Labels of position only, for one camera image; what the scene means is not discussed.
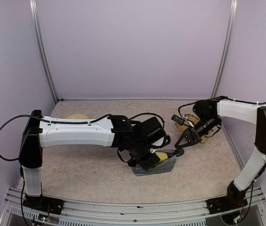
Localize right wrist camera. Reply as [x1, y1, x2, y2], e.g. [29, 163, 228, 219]
[171, 114, 193, 127]

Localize left aluminium frame post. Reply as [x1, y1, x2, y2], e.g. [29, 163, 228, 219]
[29, 0, 59, 104]

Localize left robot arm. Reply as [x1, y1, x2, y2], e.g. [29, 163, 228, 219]
[0, 110, 171, 210]

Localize beige round plate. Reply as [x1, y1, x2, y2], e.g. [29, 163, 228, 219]
[66, 113, 90, 120]

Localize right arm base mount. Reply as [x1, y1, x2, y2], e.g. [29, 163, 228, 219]
[206, 181, 248, 214]

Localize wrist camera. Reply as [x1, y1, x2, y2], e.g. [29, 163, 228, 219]
[171, 114, 193, 127]
[150, 135, 171, 153]

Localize aluminium frame post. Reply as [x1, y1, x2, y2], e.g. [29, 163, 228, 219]
[210, 0, 238, 98]
[29, 0, 59, 104]

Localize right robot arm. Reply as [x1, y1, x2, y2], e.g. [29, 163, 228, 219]
[175, 96, 266, 192]

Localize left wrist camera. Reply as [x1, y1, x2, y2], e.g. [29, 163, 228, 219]
[150, 135, 171, 153]

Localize woven bamboo tray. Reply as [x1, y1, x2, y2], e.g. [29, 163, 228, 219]
[175, 114, 215, 147]

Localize right aluminium frame post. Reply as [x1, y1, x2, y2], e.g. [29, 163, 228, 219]
[210, 0, 238, 98]

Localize grey zip pouch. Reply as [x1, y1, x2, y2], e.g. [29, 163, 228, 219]
[132, 149, 185, 177]

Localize aluminium front rail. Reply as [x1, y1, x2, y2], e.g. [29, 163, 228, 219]
[0, 187, 266, 226]

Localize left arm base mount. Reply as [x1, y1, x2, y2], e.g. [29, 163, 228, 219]
[23, 195, 64, 215]

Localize yellow sponge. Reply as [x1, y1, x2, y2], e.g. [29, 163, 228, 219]
[155, 152, 169, 162]

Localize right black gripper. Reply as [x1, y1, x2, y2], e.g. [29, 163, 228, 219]
[176, 115, 220, 148]

